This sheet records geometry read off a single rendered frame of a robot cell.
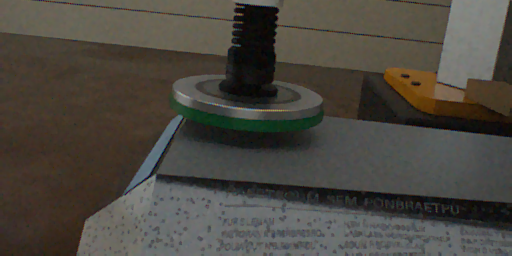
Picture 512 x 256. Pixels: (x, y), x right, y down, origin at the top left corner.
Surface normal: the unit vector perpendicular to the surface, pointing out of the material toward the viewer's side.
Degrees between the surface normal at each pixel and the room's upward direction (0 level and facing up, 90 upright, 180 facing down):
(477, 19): 90
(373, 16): 90
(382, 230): 45
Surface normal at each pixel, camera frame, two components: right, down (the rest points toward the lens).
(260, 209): 0.10, -0.50
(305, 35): -0.03, 0.25
